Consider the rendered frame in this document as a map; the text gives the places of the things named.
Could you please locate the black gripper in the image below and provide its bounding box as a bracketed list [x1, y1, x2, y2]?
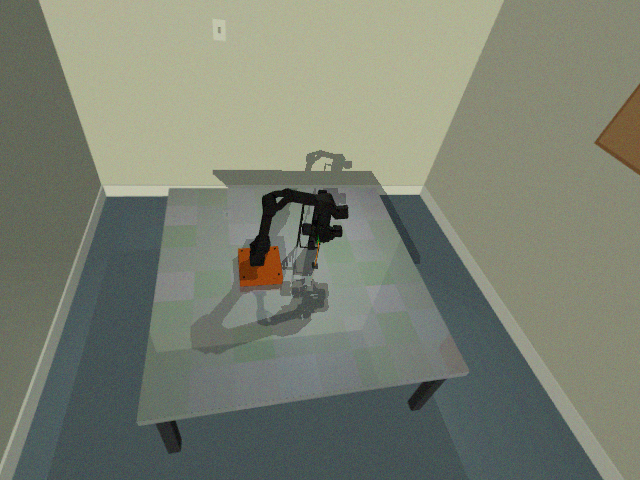
[302, 219, 343, 243]

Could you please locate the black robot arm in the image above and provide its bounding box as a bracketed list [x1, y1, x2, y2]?
[250, 188, 349, 267]

